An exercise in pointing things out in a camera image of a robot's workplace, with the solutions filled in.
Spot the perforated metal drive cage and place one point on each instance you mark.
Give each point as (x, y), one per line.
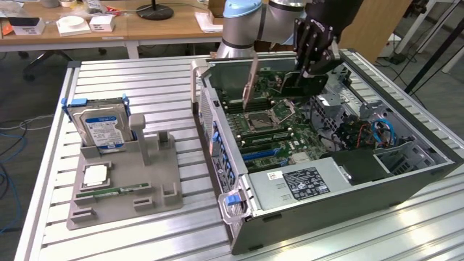
(328, 117)

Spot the clear plastic bag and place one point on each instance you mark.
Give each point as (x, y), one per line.
(94, 6)

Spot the silver CPU chip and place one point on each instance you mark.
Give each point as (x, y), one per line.
(94, 176)

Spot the black stand pole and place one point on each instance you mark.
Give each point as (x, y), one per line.
(434, 57)

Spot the white wall box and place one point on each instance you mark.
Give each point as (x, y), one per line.
(389, 49)

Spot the green motherboard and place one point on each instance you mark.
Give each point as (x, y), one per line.
(300, 138)

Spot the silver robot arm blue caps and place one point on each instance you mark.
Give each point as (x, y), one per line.
(242, 30)

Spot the hard disk in blue caddy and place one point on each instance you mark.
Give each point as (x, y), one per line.
(98, 130)

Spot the RAM stick with white label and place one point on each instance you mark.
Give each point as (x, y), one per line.
(268, 140)

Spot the green RAM stick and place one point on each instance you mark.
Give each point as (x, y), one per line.
(108, 192)

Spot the open metal socket cover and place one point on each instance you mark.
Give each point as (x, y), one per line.
(282, 108)

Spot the metal disk bay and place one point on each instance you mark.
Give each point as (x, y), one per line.
(409, 160)

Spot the white paper stack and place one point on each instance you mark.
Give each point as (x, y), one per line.
(209, 25)

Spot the blue case release latch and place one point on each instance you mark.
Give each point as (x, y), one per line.
(232, 201)

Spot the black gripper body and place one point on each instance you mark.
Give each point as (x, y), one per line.
(329, 11)

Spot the grey cup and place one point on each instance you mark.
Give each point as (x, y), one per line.
(49, 3)

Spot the small white labelled box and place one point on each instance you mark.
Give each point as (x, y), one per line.
(101, 24)

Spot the open dark grey PC case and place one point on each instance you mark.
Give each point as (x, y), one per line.
(325, 217)

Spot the silver chipset heat sink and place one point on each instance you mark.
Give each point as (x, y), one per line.
(301, 157)

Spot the wooden desk white frame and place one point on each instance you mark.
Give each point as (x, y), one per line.
(46, 40)

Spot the grey plastic parts rack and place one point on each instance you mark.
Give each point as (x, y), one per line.
(122, 174)

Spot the white box with black lid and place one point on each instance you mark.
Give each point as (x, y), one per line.
(26, 28)

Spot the orange box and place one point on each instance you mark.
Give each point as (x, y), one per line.
(5, 30)

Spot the blue expansion slot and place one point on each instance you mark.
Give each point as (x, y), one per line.
(258, 155)

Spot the white box with round dish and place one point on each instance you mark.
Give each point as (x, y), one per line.
(73, 27)

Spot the black office chair base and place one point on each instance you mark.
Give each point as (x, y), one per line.
(42, 61)

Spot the CPU socket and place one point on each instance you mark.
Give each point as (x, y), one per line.
(258, 121)

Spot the grey power supply unit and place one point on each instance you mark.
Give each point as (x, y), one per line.
(268, 195)

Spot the brown cardboard box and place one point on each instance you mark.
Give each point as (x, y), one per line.
(216, 8)

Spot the black floor pedal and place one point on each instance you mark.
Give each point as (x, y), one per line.
(398, 58)

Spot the wooden cabinet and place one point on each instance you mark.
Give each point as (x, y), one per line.
(380, 32)

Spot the graphics card with metal bracket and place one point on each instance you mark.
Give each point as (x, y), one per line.
(268, 81)

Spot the black round lamp base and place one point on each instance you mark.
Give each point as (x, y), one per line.
(153, 13)

